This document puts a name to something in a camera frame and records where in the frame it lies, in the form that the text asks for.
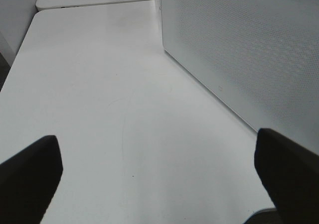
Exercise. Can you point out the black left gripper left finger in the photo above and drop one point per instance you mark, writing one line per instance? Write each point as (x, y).
(29, 180)

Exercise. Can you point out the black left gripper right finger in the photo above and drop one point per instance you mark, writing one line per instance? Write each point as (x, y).
(290, 175)

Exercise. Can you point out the white microwave door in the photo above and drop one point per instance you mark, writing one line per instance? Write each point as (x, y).
(260, 57)

